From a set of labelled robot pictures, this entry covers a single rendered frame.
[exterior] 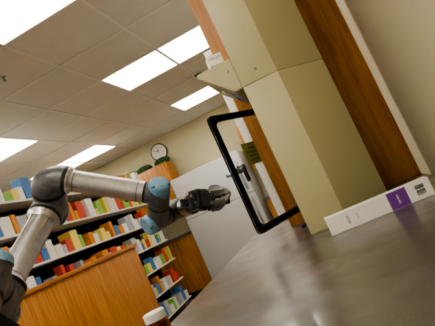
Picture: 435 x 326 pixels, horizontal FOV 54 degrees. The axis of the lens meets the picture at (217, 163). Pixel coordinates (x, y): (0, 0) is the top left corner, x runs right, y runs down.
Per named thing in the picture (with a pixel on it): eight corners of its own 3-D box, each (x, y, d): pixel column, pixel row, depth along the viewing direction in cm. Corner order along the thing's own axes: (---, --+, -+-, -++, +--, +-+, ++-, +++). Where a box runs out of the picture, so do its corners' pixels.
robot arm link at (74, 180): (35, 151, 148) (174, 173, 148) (39, 175, 155) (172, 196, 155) (20, 171, 139) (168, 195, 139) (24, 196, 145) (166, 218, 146)
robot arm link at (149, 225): (138, 206, 149) (162, 193, 156) (138, 228, 156) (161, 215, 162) (153, 218, 145) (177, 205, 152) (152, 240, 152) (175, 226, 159)
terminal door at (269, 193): (306, 207, 151) (259, 107, 155) (259, 235, 128) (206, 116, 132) (304, 208, 152) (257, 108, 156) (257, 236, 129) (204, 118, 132)
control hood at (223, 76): (259, 102, 157) (248, 78, 158) (243, 87, 125) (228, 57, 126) (231, 116, 159) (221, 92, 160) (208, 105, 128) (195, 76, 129)
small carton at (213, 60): (226, 73, 140) (219, 57, 141) (227, 68, 135) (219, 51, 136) (213, 79, 140) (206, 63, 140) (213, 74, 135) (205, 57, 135)
